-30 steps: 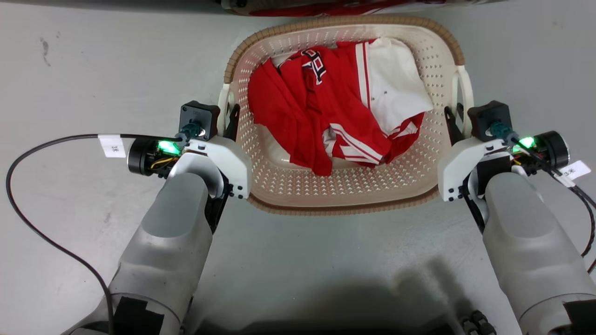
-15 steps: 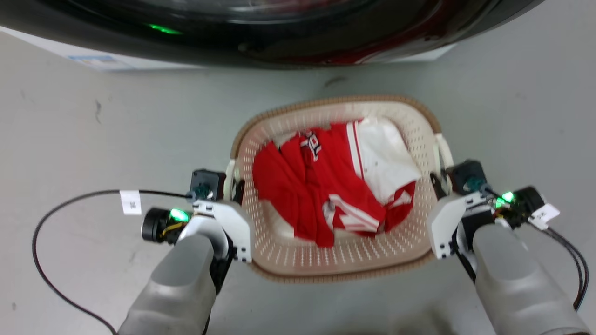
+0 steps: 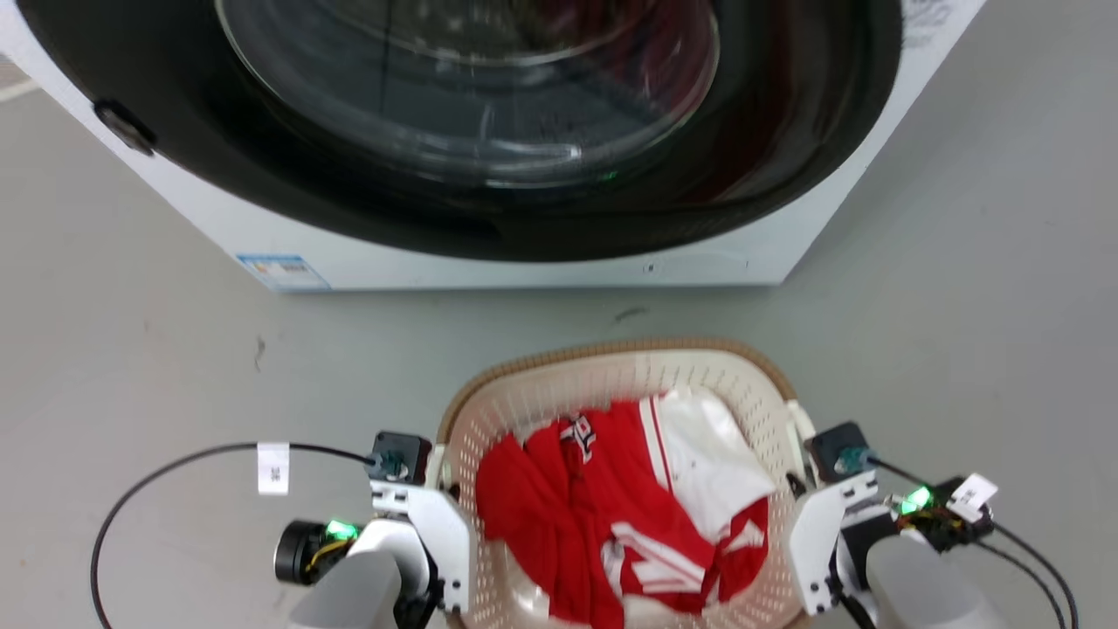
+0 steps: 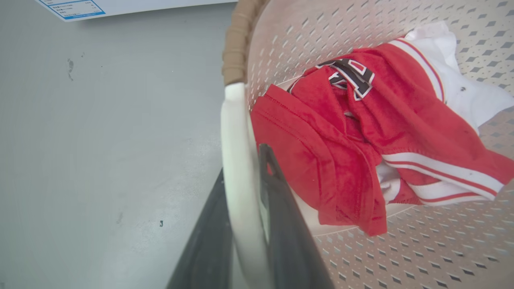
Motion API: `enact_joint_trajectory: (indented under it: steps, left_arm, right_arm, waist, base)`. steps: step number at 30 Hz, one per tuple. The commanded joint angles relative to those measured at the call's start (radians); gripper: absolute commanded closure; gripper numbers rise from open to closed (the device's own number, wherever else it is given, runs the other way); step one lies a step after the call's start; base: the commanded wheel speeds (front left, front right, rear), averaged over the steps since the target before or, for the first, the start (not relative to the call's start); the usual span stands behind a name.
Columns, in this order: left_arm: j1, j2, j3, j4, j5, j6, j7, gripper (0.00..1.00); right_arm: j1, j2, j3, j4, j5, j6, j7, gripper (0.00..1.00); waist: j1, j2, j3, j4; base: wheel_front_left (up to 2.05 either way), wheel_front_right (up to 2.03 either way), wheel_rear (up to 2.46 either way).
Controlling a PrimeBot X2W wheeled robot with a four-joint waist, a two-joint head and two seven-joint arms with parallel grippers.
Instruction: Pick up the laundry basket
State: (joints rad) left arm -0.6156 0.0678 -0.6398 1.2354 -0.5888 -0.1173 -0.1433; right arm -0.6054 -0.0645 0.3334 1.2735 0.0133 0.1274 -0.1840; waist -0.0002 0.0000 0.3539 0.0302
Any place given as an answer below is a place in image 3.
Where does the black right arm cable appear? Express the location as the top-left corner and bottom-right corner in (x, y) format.
(974, 540), (1064, 629)
(869, 456), (1081, 629)

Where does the white front-load washing machine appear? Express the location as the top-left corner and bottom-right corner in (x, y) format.
(0, 0), (988, 294)

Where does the red jersey with white print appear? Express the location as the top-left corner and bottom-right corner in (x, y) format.
(475, 399), (771, 629)

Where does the white tag on right cable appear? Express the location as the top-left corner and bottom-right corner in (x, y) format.
(947, 473), (999, 524)

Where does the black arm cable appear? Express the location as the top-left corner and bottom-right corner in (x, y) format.
(90, 441), (382, 629)
(869, 456), (1081, 629)
(974, 540), (1064, 629)

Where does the black washer door handle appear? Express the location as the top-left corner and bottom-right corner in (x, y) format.
(93, 98), (159, 157)

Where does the black round washer door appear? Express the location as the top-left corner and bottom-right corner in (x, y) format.
(16, 0), (905, 263)

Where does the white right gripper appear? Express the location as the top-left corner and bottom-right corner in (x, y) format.
(785, 471), (880, 618)

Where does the beige plastic laundry basket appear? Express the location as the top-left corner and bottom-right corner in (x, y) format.
(434, 339), (818, 629)

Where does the white garment with red stripes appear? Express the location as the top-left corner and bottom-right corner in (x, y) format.
(638, 388), (776, 544)

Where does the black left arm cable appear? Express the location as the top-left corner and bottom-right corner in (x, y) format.
(90, 441), (382, 629)

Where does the white tag on left cable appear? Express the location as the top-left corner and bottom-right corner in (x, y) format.
(257, 442), (291, 497)

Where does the blue energy label sticker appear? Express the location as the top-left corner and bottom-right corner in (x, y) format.
(235, 253), (332, 293)

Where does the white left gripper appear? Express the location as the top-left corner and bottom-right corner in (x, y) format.
(370, 480), (473, 614)

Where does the white tag on cable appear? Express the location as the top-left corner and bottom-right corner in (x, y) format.
(257, 442), (291, 497)
(947, 473), (999, 524)

